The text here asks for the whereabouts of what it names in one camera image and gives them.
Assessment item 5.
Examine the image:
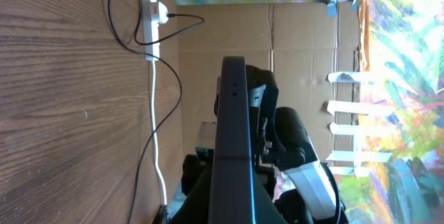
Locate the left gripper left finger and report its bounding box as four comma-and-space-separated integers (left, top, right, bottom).
169, 166, 212, 224

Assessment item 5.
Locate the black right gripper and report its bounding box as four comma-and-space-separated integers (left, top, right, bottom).
181, 154, 213, 196

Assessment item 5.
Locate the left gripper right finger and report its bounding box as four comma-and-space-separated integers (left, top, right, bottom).
253, 172, 287, 224

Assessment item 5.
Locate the blue Samsung Galaxy smartphone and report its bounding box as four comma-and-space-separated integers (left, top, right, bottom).
208, 57, 255, 224

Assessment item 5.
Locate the black USB-C charging cable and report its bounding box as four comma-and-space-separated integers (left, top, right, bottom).
108, 0, 205, 224

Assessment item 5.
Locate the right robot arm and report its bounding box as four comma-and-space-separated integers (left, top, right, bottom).
172, 59, 347, 223

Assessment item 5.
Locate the white charger plug adapter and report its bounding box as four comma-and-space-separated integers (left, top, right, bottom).
149, 1, 169, 24

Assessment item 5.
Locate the white power strip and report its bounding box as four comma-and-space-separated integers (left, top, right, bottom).
142, 0, 159, 43

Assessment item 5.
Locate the colourful painted backdrop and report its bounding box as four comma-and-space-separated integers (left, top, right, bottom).
350, 0, 443, 223

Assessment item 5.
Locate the brown cardboard board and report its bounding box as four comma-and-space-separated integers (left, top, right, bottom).
158, 0, 359, 161

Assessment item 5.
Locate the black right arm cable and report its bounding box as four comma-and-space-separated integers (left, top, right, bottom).
321, 161, 344, 224

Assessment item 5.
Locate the white power strip cord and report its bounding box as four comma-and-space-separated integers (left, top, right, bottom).
149, 60, 168, 207

